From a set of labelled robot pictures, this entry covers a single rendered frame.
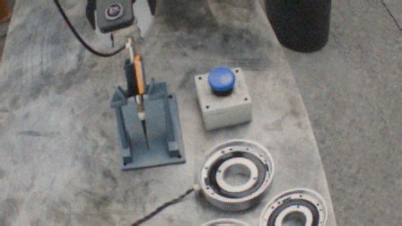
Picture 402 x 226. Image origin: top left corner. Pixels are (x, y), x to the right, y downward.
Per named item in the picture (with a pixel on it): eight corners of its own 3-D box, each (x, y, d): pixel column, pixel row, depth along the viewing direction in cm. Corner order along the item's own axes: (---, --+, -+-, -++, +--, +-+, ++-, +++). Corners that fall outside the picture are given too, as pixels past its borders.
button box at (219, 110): (252, 121, 87) (252, 99, 83) (205, 131, 87) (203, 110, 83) (240, 81, 92) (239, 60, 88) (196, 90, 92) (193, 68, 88)
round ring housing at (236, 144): (265, 148, 84) (265, 131, 80) (278, 204, 77) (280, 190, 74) (194, 164, 83) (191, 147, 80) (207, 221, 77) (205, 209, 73)
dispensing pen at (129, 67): (138, 154, 81) (119, 41, 76) (139, 144, 85) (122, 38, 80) (153, 152, 81) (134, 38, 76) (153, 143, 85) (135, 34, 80)
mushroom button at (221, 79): (240, 105, 86) (238, 82, 82) (213, 110, 86) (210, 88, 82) (233, 84, 88) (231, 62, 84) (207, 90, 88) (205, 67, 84)
